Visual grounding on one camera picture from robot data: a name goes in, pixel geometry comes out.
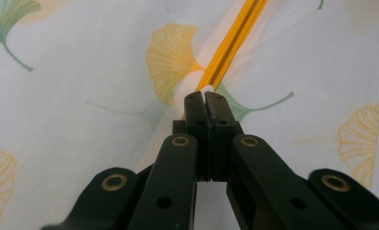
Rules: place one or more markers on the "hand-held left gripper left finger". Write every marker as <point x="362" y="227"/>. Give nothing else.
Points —
<point x="195" y="127"/>

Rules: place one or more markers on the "white leaf-print cloth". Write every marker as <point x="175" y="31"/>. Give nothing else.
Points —
<point x="65" y="96"/>

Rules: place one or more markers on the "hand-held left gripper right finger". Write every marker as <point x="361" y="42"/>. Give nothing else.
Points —
<point x="222" y="127"/>

